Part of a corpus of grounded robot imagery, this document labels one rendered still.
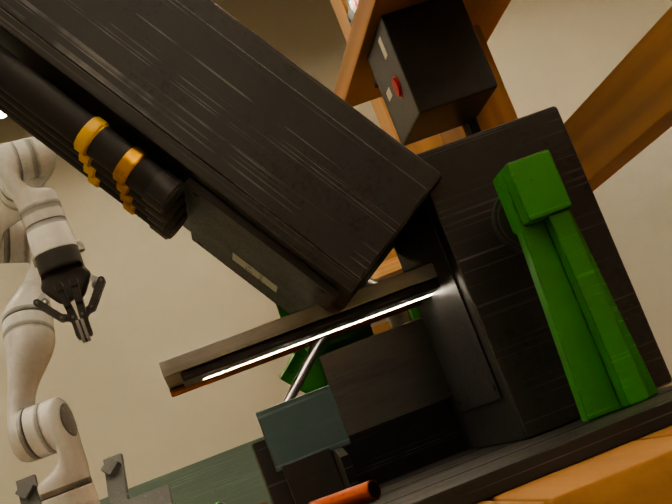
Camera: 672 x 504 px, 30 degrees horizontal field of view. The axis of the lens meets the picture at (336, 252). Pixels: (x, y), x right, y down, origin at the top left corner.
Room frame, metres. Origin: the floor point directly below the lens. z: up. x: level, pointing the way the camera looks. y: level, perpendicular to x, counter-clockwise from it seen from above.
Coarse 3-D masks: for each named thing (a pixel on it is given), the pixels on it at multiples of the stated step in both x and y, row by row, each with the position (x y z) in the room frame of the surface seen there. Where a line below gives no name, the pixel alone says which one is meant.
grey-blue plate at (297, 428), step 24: (288, 408) 1.51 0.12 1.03; (312, 408) 1.52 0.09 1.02; (336, 408) 1.52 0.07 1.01; (264, 432) 1.51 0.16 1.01; (288, 432) 1.51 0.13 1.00; (312, 432) 1.52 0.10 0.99; (336, 432) 1.52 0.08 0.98; (288, 456) 1.51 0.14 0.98; (312, 456) 1.51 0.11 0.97; (288, 480) 1.50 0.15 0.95; (312, 480) 1.51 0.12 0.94; (336, 480) 1.51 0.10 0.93
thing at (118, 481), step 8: (112, 456) 2.82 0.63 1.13; (120, 456) 2.81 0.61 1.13; (104, 464) 2.79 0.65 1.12; (112, 464) 2.78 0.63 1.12; (120, 464) 2.79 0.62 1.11; (104, 472) 2.79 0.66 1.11; (112, 472) 2.78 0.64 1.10; (120, 472) 2.79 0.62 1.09; (112, 480) 2.79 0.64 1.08; (120, 480) 2.79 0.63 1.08; (112, 488) 2.78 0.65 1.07; (120, 488) 2.78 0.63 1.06; (160, 488) 2.75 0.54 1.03; (168, 488) 2.74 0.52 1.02; (112, 496) 2.78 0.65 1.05; (120, 496) 2.77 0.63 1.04; (128, 496) 2.77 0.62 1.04; (136, 496) 2.76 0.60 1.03; (144, 496) 2.75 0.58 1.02; (152, 496) 2.75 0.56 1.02; (160, 496) 2.74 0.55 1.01; (168, 496) 2.73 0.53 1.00
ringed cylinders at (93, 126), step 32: (0, 64) 1.30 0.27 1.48; (0, 96) 1.36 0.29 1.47; (32, 96) 1.30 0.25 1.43; (64, 96) 1.31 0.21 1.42; (32, 128) 1.41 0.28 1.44; (64, 128) 1.31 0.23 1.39; (96, 128) 1.30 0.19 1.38; (96, 160) 1.32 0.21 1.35; (128, 160) 1.31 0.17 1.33; (128, 192) 1.37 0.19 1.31; (160, 192) 1.31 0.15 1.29; (160, 224) 1.42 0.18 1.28
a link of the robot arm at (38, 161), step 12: (24, 144) 2.03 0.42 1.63; (36, 144) 2.04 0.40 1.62; (24, 156) 2.02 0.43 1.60; (36, 156) 2.03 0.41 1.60; (48, 156) 2.04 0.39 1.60; (24, 168) 2.03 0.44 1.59; (36, 168) 2.04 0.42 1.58; (48, 168) 2.06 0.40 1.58; (24, 180) 2.05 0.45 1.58; (36, 180) 2.10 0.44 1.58
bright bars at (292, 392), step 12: (324, 336) 1.57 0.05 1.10; (312, 348) 1.57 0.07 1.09; (312, 360) 1.57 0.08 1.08; (300, 372) 1.56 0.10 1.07; (300, 384) 1.56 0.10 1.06; (288, 396) 1.56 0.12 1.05; (252, 444) 1.54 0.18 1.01; (264, 444) 1.54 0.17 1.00; (264, 456) 1.54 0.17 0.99; (264, 468) 1.54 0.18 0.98; (264, 480) 1.57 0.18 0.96; (276, 480) 1.54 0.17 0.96; (276, 492) 1.54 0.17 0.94; (288, 492) 1.54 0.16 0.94
